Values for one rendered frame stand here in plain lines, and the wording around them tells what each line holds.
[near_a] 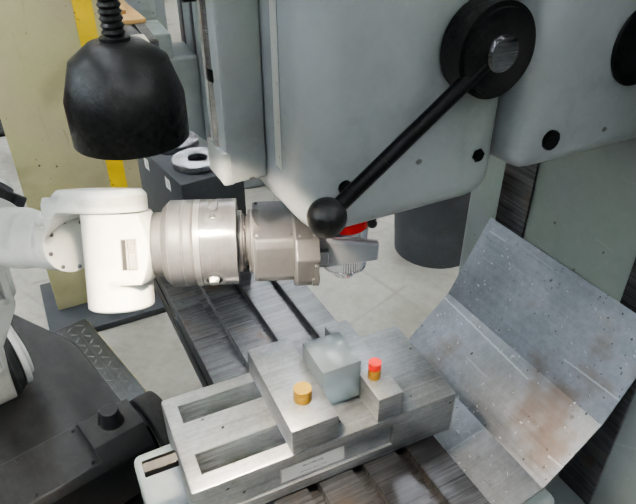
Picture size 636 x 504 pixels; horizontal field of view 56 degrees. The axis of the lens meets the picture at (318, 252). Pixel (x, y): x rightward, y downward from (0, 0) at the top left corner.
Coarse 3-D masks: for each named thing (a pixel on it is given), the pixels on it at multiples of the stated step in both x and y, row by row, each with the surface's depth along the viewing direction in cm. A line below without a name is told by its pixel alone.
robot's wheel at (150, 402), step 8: (144, 392) 135; (152, 392) 132; (136, 400) 130; (144, 400) 129; (152, 400) 129; (160, 400) 129; (136, 408) 130; (144, 408) 127; (152, 408) 127; (160, 408) 127; (144, 416) 127; (152, 416) 125; (160, 416) 126; (152, 424) 125; (160, 424) 125; (152, 432) 126; (160, 432) 124; (160, 440) 124; (168, 440) 124
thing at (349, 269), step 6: (366, 228) 61; (354, 234) 60; (360, 234) 60; (366, 234) 61; (348, 264) 61; (354, 264) 62; (360, 264) 62; (330, 270) 63; (336, 270) 62; (342, 270) 62; (348, 270) 62; (354, 270) 62; (360, 270) 63
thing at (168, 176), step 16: (192, 144) 112; (144, 160) 113; (160, 160) 109; (176, 160) 106; (192, 160) 108; (208, 160) 106; (144, 176) 117; (160, 176) 108; (176, 176) 103; (192, 176) 103; (208, 176) 103; (160, 192) 111; (176, 192) 103; (192, 192) 102; (208, 192) 104; (224, 192) 106; (240, 192) 108; (160, 208) 115; (240, 208) 110
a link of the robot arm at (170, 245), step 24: (96, 216) 57; (120, 216) 57; (144, 216) 58; (168, 216) 57; (96, 240) 57; (120, 240) 57; (144, 240) 57; (168, 240) 56; (192, 240) 57; (96, 264) 57; (120, 264) 57; (144, 264) 58; (168, 264) 57; (192, 264) 57; (96, 288) 58; (120, 288) 58; (144, 288) 59; (96, 312) 59; (120, 312) 58
